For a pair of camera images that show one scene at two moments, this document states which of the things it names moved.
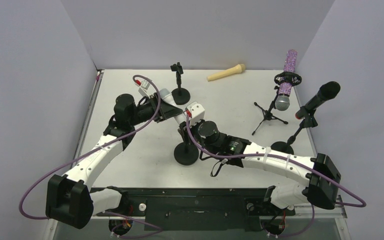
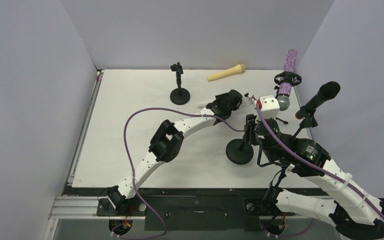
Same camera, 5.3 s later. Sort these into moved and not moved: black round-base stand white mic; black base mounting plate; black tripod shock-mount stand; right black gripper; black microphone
Moved: black round-base stand white mic; right black gripper
Not moved: black base mounting plate; black microphone; black tripod shock-mount stand
